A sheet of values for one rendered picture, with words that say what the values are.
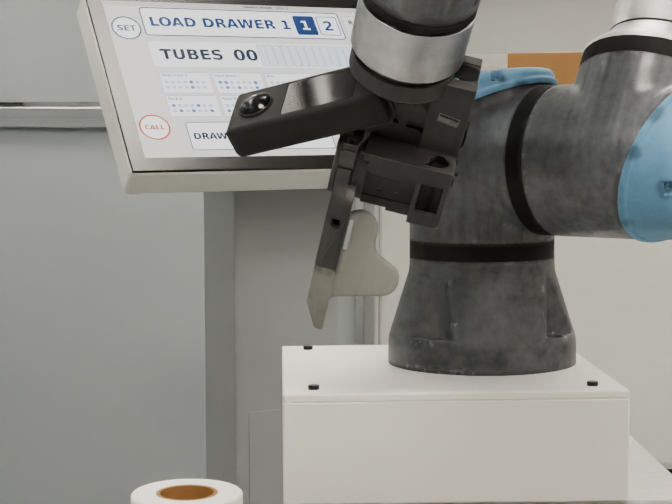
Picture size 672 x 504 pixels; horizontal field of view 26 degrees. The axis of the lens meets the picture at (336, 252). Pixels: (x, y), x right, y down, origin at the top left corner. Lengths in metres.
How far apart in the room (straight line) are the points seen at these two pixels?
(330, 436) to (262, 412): 1.00
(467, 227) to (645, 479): 0.23
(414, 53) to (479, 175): 0.21
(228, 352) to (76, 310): 0.88
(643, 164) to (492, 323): 0.18
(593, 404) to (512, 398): 0.06
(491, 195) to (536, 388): 0.15
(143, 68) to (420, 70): 1.04
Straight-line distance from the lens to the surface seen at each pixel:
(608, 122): 1.05
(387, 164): 0.98
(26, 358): 2.94
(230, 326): 2.02
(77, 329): 2.87
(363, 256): 1.01
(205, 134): 1.89
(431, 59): 0.92
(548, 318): 1.16
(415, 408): 1.04
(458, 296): 1.12
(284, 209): 2.01
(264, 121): 0.98
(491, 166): 1.10
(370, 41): 0.92
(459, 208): 1.12
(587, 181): 1.06
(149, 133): 1.86
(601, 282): 3.84
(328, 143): 1.94
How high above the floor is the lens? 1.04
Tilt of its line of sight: 6 degrees down
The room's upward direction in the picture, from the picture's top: straight up
